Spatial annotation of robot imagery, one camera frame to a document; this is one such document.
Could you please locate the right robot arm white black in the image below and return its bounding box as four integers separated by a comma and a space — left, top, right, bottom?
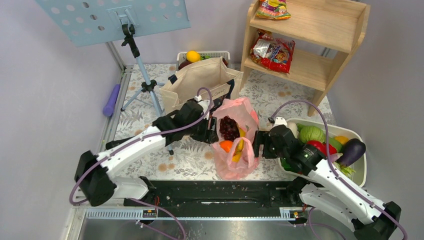
252, 125, 402, 240

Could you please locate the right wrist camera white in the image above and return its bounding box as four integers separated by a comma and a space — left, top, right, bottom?
268, 116, 288, 128

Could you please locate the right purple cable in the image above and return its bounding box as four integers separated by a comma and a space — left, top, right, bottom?
269, 100, 409, 240

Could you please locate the green cabbage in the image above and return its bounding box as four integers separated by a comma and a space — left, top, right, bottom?
298, 125, 326, 144

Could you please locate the white vegetable bin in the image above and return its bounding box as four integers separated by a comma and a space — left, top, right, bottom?
275, 118, 367, 188

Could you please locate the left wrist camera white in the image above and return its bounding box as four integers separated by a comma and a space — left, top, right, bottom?
194, 95, 213, 119

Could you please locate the purple eggplant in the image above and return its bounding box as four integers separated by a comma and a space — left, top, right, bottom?
336, 138, 366, 167

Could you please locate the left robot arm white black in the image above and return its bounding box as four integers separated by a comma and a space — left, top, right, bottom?
74, 96, 218, 207

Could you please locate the yellow orange pepper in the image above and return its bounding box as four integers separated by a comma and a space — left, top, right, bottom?
334, 135, 350, 146

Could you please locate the orange fruit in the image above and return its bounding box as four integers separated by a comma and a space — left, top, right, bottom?
219, 140, 233, 153

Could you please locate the beige canvas tote bag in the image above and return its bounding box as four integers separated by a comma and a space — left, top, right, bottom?
160, 57, 243, 114

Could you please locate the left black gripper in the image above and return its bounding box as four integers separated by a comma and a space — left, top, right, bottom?
185, 114, 218, 144

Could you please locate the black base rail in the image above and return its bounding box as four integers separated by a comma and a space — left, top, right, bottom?
141, 180, 309, 221

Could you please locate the red snack bag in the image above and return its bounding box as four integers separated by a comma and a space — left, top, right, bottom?
249, 29, 296, 74

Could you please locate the purple handle tool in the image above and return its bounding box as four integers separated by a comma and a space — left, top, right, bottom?
102, 84, 121, 117

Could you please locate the dark red grapes bunch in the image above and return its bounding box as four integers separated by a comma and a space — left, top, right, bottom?
219, 116, 240, 141

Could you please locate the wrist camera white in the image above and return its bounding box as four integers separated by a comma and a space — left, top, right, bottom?
268, 116, 288, 128
194, 95, 213, 119

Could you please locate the white perforated fruit basket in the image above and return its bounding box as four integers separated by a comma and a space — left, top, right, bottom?
176, 51, 232, 71

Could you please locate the light blue music stand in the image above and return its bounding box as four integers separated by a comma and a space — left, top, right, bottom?
37, 0, 191, 116

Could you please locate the colourful snack bag top shelf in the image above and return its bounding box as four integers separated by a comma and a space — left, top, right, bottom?
255, 0, 292, 20

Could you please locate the pink plastic grocery bag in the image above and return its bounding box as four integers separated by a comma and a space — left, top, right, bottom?
210, 97, 259, 180

